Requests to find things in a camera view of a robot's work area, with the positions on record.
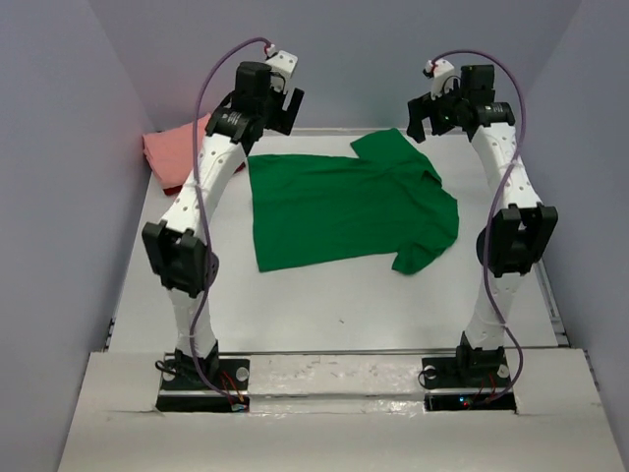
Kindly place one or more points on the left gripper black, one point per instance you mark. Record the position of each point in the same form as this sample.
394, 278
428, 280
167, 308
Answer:
288, 117

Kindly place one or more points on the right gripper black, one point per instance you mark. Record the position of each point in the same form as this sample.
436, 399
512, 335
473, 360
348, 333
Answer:
426, 107

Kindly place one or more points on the green t shirt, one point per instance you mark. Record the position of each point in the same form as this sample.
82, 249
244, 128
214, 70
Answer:
387, 198

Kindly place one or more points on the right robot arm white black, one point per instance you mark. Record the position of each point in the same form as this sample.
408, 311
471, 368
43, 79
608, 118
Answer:
518, 228

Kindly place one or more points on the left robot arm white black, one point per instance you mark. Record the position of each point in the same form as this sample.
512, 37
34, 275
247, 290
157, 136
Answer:
178, 245

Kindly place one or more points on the pink folded t shirt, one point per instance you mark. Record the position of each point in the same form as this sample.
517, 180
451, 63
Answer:
170, 155

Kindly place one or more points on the dark red folded t shirt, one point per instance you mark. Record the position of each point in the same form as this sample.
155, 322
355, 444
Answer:
171, 191

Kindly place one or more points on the white cardboard front cover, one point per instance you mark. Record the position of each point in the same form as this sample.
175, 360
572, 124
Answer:
340, 413

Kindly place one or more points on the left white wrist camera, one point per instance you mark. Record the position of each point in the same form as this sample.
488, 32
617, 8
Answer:
280, 61

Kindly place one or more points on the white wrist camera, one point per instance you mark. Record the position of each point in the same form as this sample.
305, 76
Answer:
280, 61
443, 76

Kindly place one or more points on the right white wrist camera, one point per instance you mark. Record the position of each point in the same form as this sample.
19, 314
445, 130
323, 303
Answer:
443, 76

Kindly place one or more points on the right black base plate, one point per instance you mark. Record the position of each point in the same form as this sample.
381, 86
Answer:
451, 389

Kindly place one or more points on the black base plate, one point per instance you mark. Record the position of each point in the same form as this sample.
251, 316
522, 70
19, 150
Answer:
181, 389
451, 389

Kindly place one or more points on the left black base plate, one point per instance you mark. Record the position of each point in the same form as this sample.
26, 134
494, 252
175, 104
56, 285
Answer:
181, 389

